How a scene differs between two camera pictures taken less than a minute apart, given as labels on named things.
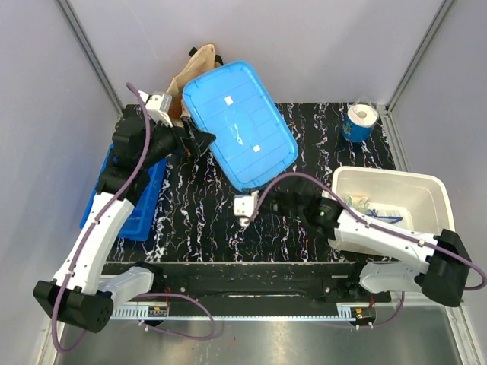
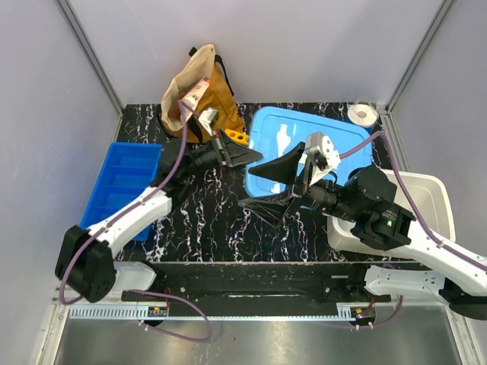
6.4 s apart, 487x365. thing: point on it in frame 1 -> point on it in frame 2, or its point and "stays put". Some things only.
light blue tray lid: [252, 143] -> [274, 131]
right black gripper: [272, 188] -> [283, 168]
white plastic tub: [412, 201] stays put
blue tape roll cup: [357, 126] stays put
